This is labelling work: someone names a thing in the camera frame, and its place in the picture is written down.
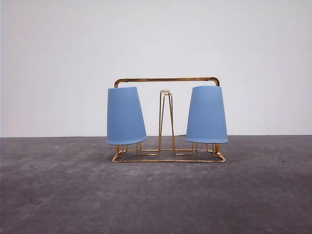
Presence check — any blue ribbed cup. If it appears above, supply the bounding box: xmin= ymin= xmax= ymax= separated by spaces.
xmin=107 ymin=87 xmax=147 ymax=145
xmin=186 ymin=86 xmax=229 ymax=143

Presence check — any gold wire cup rack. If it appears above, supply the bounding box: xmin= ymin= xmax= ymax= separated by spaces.
xmin=111 ymin=77 xmax=226 ymax=162

